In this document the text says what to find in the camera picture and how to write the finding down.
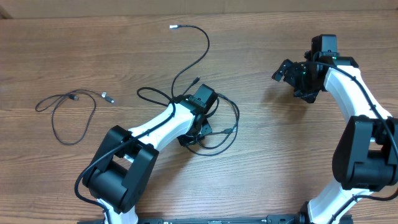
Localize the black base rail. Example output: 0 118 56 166
77 213 354 224

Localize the short black cable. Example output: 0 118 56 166
34 89 115 146

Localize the thin black USB-C cable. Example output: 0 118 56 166
169 24 211 99

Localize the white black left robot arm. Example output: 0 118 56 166
76 84 218 223

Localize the thick black USB-A cable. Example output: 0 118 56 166
185 92 241 157

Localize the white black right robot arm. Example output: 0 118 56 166
272 34 397 223

